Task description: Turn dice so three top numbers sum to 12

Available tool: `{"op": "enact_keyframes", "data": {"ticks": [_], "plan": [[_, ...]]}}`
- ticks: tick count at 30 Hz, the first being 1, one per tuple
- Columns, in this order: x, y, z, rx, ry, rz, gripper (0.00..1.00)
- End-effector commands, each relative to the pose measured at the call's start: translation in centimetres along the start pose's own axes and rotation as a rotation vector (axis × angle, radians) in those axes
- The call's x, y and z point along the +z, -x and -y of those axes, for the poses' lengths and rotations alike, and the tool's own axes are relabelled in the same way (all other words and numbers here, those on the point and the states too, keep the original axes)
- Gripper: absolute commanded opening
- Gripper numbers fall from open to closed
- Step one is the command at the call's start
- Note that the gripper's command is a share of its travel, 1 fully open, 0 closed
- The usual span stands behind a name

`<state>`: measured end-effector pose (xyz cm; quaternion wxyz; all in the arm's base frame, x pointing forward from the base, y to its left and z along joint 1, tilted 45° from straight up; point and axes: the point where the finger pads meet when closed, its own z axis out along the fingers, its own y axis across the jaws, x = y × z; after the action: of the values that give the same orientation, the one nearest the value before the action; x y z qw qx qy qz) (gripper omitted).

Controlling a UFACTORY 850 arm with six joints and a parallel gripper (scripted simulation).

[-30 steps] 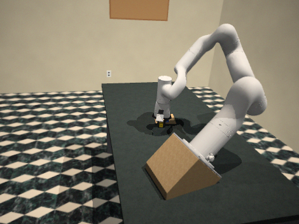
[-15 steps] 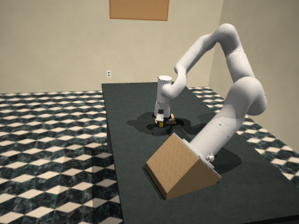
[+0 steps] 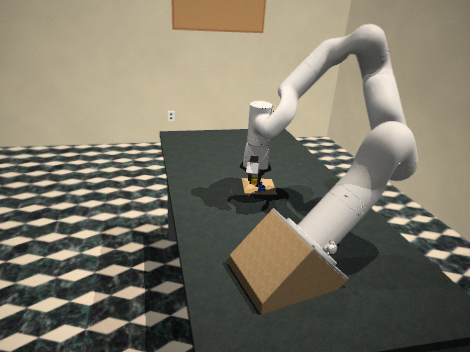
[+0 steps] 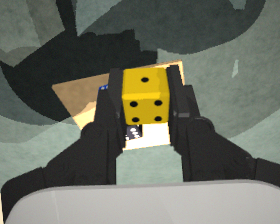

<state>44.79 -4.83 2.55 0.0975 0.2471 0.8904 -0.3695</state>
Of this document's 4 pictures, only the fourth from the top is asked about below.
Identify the black die with white pips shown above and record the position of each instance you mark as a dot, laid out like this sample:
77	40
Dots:
134	131

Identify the tan flat mat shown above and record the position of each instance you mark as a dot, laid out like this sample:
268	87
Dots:
79	97

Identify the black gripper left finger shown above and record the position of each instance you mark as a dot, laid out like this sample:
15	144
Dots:
91	160

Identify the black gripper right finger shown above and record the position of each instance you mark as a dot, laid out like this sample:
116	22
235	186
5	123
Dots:
209	154

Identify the yellow die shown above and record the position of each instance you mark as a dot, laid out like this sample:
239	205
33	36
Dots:
145	96

